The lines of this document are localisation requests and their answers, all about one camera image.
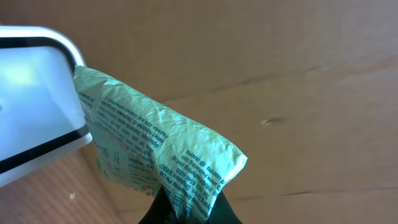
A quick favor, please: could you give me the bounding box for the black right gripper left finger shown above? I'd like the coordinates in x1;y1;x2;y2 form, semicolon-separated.
139;187;177;224

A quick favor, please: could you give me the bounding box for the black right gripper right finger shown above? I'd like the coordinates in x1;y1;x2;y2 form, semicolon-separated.
206;192;242;224

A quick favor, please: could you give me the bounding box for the teal snack packet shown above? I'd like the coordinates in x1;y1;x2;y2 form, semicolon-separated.
73;66;247;223

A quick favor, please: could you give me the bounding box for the white barcode scanner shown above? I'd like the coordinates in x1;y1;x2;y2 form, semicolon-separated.
1;26;92;186

